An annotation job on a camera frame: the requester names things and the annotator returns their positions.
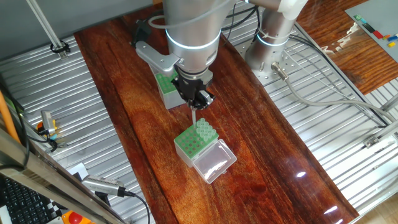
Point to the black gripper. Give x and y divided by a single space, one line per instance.
191 87

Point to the tall translucent green tip box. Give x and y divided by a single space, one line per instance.
166 90

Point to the low green rack tip box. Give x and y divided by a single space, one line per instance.
196 141

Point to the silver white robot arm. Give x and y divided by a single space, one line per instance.
192 31

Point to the glossy brown wooden board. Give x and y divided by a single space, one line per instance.
264 186

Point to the white paper sheet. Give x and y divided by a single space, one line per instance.
79 170

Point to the scuffed brown wooden board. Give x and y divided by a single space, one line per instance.
342 56

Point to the orange yellow plastic object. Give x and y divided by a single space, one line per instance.
39 126

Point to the yellow button box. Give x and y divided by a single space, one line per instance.
88 221

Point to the red emergency stop button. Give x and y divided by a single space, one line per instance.
75 218

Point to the aluminium pole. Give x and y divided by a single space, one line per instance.
46 28

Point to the green block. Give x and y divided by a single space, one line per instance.
357 17

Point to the teal block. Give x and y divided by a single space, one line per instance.
363 21

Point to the black block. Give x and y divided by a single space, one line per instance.
368 28

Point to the aluminium profile bar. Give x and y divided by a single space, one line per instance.
390 129
390 104

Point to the red block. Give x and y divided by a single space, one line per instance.
377 34

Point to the orange pole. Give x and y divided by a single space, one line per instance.
7 121

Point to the orange block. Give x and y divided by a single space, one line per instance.
386 36

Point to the grey board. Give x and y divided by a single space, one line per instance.
379 15

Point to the yellow block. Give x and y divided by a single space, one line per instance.
391 44

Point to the blue block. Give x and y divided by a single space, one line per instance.
392 38

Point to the black keyboard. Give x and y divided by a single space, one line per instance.
21 205

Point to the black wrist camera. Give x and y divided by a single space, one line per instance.
141 31

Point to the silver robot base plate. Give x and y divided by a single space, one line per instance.
289 62

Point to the long silver depth camera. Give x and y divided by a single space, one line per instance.
102 185

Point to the black camera stand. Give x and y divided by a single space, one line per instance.
102 199

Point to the small silver camera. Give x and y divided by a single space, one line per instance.
48 121

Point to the steel frame bar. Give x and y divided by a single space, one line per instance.
46 174

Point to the aluminium corner bracket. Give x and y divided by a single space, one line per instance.
371 141

